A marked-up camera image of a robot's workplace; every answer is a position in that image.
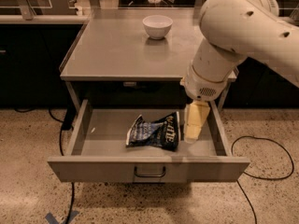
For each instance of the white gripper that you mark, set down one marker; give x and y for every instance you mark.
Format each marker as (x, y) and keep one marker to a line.
(203, 87)

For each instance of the blue chip bag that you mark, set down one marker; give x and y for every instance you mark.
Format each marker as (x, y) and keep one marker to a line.
(163, 133)

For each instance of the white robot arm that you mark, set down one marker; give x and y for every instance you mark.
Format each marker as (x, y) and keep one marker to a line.
(234, 30)

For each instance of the grey metal counter table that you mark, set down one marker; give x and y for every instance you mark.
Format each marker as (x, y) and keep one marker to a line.
(115, 64)

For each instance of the grey open drawer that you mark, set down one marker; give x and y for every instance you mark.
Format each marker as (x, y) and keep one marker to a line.
(102, 156)

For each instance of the white ceramic bowl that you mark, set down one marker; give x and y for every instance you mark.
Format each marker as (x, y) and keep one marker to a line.
(157, 26)

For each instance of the dark cabinet left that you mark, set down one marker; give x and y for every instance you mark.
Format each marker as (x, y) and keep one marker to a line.
(30, 58)

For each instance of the blue tape cross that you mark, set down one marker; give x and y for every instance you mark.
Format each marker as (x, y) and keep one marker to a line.
(65, 218)

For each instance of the metal drawer handle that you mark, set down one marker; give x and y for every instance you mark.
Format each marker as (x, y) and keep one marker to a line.
(149, 173)

